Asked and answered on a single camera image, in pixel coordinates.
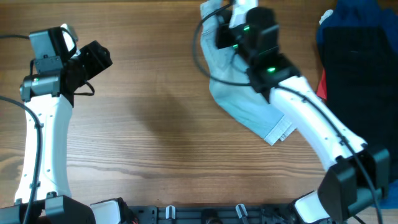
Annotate light blue denim shorts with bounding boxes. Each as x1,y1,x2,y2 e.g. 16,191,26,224
200,16,296,145

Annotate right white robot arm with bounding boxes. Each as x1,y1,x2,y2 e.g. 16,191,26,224
215,4,390,223

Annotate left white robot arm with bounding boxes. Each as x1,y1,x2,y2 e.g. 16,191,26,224
1,24,136,223

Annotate white garment tag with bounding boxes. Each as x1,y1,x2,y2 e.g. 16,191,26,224
319,9,333,25

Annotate red garment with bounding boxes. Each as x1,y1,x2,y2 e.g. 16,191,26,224
316,70,327,100

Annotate dark blue garment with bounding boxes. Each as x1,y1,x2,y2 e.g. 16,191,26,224
317,1,397,208

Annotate black garment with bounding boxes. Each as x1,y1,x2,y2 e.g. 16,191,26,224
318,27,397,181

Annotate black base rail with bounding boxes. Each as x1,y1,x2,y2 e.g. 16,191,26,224
129,204,304,224

